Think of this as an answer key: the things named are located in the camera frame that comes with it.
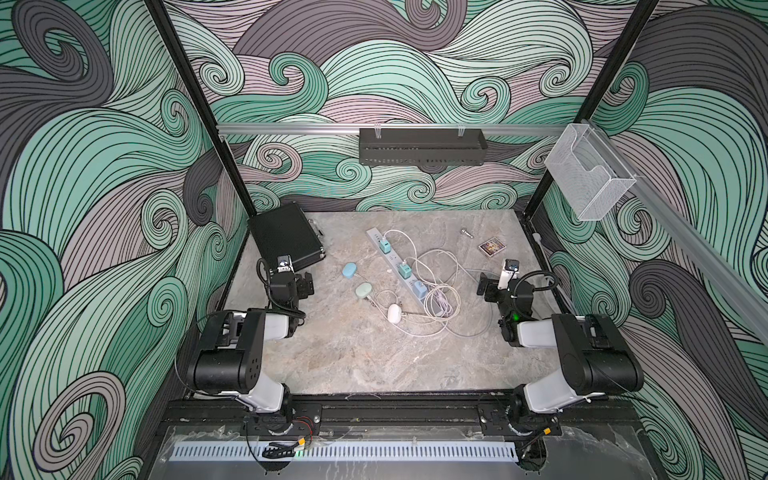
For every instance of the black wall shelf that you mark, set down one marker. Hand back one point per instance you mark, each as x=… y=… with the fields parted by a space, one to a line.
x=433 y=147

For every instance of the green earbud case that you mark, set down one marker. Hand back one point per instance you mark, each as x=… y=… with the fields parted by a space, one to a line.
x=363 y=290

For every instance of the white slotted cable duct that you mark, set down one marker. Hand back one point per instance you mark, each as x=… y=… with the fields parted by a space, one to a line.
x=456 y=451

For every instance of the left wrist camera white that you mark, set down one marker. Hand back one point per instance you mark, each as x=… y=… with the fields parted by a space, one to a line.
x=284 y=264

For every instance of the power strip cord white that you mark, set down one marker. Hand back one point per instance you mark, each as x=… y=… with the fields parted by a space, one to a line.
x=443 y=301

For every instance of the light blue usb charger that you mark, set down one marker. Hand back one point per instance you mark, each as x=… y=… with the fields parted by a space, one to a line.
x=419 y=289

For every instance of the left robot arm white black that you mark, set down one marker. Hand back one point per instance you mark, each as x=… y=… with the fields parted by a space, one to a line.
x=228 y=361

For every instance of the black metal box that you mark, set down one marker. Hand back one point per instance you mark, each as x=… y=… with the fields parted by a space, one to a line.
x=286 y=231

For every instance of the white earbud case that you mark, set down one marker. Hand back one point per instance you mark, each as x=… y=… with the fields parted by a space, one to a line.
x=394 y=314

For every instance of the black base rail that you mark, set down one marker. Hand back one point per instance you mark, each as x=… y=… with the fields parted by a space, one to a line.
x=489 y=412

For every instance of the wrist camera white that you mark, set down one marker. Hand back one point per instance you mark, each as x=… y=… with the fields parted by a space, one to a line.
x=284 y=264
x=509 y=272

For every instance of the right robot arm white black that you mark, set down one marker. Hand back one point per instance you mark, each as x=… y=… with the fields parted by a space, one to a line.
x=594 y=358

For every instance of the clear mesh wall bin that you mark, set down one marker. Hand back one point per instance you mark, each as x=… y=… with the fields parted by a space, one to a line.
x=589 y=171

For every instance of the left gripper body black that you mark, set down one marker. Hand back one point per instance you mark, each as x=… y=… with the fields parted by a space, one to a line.
x=301 y=289

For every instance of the white power strip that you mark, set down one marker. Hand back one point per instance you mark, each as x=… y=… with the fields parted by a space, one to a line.
x=418 y=279

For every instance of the small colourful card box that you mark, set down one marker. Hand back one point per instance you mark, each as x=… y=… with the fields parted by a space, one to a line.
x=492 y=247

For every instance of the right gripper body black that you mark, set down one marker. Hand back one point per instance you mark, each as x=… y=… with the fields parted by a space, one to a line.
x=492 y=294

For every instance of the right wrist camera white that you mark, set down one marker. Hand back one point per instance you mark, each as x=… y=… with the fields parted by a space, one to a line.
x=509 y=272

